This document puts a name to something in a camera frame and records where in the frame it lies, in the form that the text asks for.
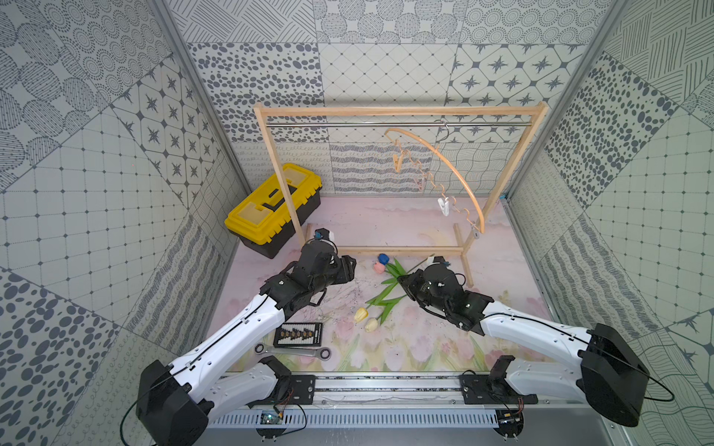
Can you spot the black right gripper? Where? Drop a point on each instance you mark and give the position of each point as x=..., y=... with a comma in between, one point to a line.
x=411, y=282

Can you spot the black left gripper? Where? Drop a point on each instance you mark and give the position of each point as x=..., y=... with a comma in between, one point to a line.
x=343, y=269

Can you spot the yellow tulip flower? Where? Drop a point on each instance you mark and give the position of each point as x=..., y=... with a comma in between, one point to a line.
x=363, y=313

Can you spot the pink tulip flower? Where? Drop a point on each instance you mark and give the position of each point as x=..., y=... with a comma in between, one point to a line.
x=392, y=270

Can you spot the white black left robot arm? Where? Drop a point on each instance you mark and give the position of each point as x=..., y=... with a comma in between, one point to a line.
x=177, y=401

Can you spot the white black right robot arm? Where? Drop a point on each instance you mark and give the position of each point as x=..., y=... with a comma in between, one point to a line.
x=595, y=366

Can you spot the black bit set case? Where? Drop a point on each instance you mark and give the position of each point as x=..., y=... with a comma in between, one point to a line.
x=298, y=335

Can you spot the floral pink table mat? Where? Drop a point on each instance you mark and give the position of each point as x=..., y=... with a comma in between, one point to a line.
x=412, y=340

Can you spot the yellow black toolbox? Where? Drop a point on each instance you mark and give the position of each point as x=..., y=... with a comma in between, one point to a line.
x=262, y=221

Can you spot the cream white tulip flower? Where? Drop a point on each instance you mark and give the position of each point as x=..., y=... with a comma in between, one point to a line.
x=387, y=306

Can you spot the white clothespin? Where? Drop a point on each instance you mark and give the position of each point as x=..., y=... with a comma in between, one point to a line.
x=444, y=205

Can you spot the silver ratchet wrench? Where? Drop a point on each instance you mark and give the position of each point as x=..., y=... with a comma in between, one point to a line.
x=322, y=354

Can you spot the beige clothespin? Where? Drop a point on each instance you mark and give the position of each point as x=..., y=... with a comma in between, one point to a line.
x=397, y=162

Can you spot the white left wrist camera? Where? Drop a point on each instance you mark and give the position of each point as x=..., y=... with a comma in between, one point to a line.
x=325, y=235

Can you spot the wooden clothes rack frame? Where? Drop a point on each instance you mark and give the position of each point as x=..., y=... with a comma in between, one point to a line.
x=468, y=154

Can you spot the aluminium rail base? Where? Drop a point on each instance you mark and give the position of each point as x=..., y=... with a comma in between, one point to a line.
x=356, y=401

